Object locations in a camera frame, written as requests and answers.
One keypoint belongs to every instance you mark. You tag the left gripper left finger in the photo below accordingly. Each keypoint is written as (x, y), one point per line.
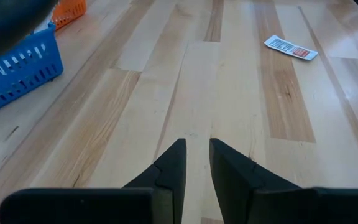
(89, 207)

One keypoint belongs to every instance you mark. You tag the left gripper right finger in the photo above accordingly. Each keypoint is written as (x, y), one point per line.
(291, 207)

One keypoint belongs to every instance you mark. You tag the blue plastic basket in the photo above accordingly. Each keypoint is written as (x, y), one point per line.
(17, 77)

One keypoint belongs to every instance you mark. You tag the orange plastic basket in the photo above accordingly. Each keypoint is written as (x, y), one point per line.
(68, 12)

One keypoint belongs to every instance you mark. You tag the orange label ointment packet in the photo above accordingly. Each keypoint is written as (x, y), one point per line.
(291, 48)

